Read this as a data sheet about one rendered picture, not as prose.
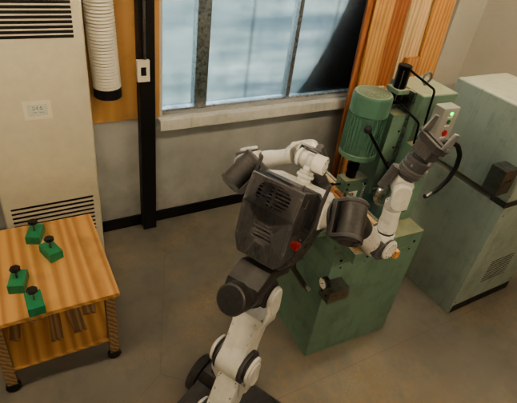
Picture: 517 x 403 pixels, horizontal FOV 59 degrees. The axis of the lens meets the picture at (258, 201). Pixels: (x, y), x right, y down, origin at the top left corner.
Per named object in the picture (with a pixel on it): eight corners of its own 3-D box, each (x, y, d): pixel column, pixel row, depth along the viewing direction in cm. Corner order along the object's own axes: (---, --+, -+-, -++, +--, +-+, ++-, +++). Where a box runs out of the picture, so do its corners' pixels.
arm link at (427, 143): (437, 149, 142) (414, 178, 149) (456, 153, 148) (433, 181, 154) (414, 126, 150) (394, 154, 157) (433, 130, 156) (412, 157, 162)
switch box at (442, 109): (423, 135, 211) (435, 103, 202) (438, 133, 216) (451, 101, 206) (432, 141, 207) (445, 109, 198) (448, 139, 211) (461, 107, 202)
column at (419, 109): (352, 201, 253) (390, 77, 212) (383, 195, 263) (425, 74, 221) (377, 225, 238) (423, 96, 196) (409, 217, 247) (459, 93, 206)
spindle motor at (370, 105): (330, 147, 217) (346, 85, 200) (360, 143, 225) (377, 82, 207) (352, 165, 205) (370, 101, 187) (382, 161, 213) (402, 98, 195)
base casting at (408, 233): (286, 213, 252) (290, 200, 246) (369, 197, 276) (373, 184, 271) (331, 268, 220) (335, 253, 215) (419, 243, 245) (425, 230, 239)
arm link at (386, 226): (409, 210, 165) (396, 249, 177) (387, 196, 172) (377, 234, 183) (390, 221, 160) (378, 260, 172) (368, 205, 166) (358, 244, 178)
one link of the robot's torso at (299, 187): (288, 293, 144) (332, 189, 136) (205, 245, 157) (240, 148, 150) (319, 276, 170) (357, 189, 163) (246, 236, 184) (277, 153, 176)
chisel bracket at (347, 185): (334, 188, 227) (338, 173, 223) (356, 184, 233) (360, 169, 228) (342, 196, 222) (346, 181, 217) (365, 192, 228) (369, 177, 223)
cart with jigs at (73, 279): (-4, 304, 264) (-31, 217, 227) (98, 278, 290) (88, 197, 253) (6, 401, 220) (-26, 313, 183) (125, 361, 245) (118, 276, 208)
